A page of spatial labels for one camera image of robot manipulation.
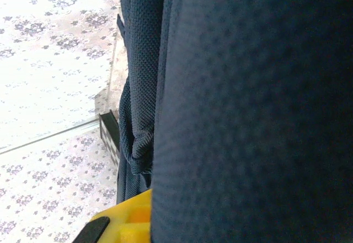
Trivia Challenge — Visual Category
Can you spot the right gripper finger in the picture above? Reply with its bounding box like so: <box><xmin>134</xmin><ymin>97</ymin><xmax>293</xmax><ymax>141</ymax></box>
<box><xmin>72</xmin><ymin>189</ymin><xmax>153</xmax><ymax>243</ymax></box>

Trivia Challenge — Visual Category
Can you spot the navy blue backpack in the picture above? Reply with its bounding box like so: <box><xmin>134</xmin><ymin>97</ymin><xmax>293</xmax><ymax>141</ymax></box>
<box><xmin>115</xmin><ymin>0</ymin><xmax>353</xmax><ymax>243</ymax></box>

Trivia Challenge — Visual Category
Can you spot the black grey chessboard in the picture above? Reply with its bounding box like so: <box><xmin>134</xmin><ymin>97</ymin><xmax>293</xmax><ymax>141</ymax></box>
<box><xmin>98</xmin><ymin>109</ymin><xmax>121</xmax><ymax>169</ymax></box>

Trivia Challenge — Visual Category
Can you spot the floral fabric backdrop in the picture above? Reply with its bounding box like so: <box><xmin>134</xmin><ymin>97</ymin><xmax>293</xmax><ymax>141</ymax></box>
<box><xmin>0</xmin><ymin>0</ymin><xmax>130</xmax><ymax>243</ymax></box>

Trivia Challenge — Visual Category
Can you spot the left aluminium frame post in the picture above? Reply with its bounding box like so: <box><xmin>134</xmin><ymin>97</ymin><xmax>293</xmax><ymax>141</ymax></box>
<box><xmin>0</xmin><ymin>118</ymin><xmax>100</xmax><ymax>154</ymax></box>

